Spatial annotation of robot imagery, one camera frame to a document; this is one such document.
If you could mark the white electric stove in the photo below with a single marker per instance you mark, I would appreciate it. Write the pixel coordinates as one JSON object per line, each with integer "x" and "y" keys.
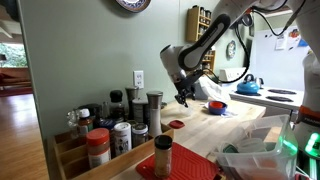
{"x": 258, "y": 99}

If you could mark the wrist mounted camera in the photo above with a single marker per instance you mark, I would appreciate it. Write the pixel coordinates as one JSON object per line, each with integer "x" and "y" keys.
{"x": 196, "y": 75}

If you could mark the dark steel grinder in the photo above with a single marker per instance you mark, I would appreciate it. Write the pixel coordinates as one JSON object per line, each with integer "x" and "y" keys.
{"x": 131, "y": 96}

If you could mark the blue fridge paper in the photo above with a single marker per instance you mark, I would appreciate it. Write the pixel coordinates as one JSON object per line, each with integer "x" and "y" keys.
{"x": 301, "y": 43}

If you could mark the small red lid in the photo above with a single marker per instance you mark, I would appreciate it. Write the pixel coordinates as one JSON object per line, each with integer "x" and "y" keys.
{"x": 176, "y": 124}

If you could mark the small round wall clock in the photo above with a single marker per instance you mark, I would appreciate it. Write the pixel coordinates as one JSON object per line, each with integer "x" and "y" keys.
{"x": 231, "y": 49}

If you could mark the white cap sauce bottle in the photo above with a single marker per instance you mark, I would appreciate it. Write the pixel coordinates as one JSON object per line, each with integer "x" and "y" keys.
{"x": 84, "y": 122}

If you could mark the red rug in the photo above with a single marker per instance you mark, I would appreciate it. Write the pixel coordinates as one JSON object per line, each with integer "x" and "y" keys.
{"x": 16, "y": 91}

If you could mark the clear plastic bin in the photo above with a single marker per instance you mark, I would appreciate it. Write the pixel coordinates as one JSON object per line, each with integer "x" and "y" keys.
{"x": 256, "y": 163}

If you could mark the steel pepper grinder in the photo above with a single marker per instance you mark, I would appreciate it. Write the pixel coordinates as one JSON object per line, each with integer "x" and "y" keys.
{"x": 155, "y": 113}

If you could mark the decorative wall plate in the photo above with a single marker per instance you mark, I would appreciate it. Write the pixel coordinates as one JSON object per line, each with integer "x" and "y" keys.
{"x": 133, "y": 4}

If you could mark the black lid spice jar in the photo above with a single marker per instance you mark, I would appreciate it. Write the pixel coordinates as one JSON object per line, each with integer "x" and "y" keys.
{"x": 163, "y": 156}

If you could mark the white printed spice shaker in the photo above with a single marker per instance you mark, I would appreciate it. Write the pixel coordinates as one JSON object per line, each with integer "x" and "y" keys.
{"x": 122, "y": 138}

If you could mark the wooden spice tray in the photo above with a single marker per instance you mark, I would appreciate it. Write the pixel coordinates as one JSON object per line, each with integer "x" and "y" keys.
{"x": 76, "y": 160}

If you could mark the blue kettle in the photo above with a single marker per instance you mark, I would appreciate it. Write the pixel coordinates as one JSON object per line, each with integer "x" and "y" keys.
{"x": 247, "y": 87}

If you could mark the wooden spice rack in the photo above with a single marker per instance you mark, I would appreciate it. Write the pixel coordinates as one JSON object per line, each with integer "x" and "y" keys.
{"x": 210, "y": 61}
{"x": 191, "y": 23}

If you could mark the white crumpled cloth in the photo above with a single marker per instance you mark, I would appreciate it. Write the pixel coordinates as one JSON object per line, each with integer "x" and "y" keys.
{"x": 215, "y": 93}

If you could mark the white refrigerator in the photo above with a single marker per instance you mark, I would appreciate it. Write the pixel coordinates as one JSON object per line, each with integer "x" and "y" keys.
{"x": 280, "y": 70}

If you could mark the white fridge paper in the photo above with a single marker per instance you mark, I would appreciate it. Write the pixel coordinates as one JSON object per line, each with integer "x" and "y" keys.
{"x": 281, "y": 41}

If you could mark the white lid canister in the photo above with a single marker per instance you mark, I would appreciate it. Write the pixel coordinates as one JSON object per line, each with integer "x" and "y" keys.
{"x": 139, "y": 110}

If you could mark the orange bowl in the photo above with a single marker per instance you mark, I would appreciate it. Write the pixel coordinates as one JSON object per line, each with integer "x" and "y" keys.
{"x": 216, "y": 104}

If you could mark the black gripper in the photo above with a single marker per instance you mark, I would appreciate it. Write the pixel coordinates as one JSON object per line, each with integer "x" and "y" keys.
{"x": 186, "y": 87}

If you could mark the dark blue lid jar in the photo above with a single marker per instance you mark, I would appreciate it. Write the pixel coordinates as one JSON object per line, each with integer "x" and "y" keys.
{"x": 106, "y": 125}

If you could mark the clear glass bottle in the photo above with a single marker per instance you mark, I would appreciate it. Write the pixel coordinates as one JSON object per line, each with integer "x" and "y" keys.
{"x": 72, "y": 123}

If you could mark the green lid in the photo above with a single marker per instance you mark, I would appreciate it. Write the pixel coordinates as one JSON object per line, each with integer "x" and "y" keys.
{"x": 230, "y": 148}

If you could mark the black cap glass bottle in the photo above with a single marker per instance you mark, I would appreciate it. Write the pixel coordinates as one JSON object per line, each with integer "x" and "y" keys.
{"x": 116, "y": 105}

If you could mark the dark lid glass jar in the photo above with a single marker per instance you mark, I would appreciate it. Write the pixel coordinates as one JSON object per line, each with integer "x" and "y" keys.
{"x": 139, "y": 135}

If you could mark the wooden bench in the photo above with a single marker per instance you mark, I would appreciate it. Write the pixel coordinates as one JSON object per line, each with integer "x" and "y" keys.
{"x": 15, "y": 76}

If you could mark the clear plastic container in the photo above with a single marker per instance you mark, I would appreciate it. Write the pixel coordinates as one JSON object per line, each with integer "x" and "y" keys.
{"x": 187, "y": 111}

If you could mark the red lid spice jar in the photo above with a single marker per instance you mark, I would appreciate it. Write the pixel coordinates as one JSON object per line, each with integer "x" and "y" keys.
{"x": 98, "y": 148}

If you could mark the red silicone mat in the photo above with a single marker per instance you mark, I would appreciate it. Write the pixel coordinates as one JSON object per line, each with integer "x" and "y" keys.
{"x": 190, "y": 165}

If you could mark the white wall outlet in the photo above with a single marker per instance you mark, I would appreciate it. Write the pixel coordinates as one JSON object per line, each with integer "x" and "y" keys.
{"x": 138, "y": 79}

